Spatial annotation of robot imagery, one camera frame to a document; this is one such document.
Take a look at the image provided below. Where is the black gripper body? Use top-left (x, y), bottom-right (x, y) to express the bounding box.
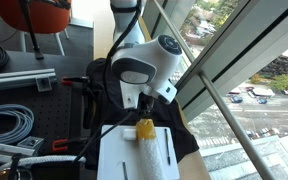
top-left (137, 94), bottom-right (156, 116)

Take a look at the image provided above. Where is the black zip jacket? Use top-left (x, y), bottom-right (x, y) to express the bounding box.
top-left (82, 57), bottom-right (200, 171)

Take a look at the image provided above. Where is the small white block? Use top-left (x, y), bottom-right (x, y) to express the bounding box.
top-left (122, 127), bottom-right (138, 141)

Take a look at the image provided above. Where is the white roll with yellow end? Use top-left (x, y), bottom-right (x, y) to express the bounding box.
top-left (135, 118), bottom-right (168, 180)

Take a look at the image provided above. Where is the white plastic board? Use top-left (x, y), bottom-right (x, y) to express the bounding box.
top-left (96, 124), bottom-right (181, 180)

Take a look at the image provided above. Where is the thin metal handrail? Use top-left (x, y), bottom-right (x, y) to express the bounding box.
top-left (152, 0), bottom-right (197, 64)

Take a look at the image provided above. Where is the thick metal handrail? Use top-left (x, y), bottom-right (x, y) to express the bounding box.
top-left (197, 71), bottom-right (276, 180)

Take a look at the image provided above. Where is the orange chair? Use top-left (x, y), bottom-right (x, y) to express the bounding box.
top-left (0, 0), bottom-right (73, 57)

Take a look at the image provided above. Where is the black tripod leg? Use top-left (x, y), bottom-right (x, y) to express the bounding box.
top-left (18, 0), bottom-right (45, 61)

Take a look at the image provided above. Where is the round metal rim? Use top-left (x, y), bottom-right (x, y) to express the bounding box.
top-left (0, 166), bottom-right (34, 180)

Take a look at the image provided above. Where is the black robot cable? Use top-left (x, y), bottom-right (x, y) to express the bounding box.
top-left (72, 0), bottom-right (143, 165)

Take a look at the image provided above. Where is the orange handled black clamp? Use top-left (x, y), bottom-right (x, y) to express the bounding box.
top-left (61, 75), bottom-right (97, 131)
top-left (51, 137), bottom-right (89, 153)

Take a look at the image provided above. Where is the grey corner bracket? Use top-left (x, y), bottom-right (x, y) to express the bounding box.
top-left (17, 135), bottom-right (45, 150)
top-left (35, 77), bottom-right (54, 93)

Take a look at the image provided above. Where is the grey window frame beam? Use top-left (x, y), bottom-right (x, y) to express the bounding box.
top-left (173, 0), bottom-right (288, 123)

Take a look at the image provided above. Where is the white braided hose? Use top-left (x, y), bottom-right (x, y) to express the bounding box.
top-left (0, 154), bottom-right (87, 180)

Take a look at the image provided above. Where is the long aluminium extrusion rail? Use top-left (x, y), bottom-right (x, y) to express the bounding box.
top-left (0, 68), bottom-right (58, 93)

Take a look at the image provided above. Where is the light blue cable coil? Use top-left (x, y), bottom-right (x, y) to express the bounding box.
top-left (0, 96), bottom-right (36, 145)

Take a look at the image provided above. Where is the black strap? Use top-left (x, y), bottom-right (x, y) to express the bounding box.
top-left (8, 153), bottom-right (24, 180)

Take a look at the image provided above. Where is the short aluminium extrusion rail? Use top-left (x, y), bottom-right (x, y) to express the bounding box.
top-left (0, 139), bottom-right (37, 164)

